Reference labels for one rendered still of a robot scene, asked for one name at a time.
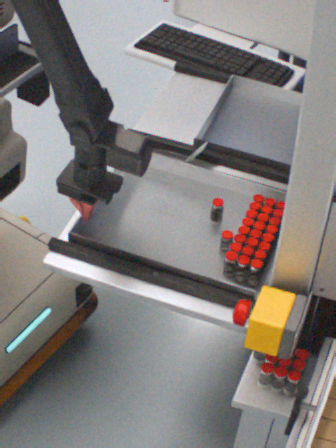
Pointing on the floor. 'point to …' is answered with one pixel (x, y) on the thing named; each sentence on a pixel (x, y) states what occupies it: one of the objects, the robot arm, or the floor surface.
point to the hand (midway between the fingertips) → (87, 216)
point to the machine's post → (305, 187)
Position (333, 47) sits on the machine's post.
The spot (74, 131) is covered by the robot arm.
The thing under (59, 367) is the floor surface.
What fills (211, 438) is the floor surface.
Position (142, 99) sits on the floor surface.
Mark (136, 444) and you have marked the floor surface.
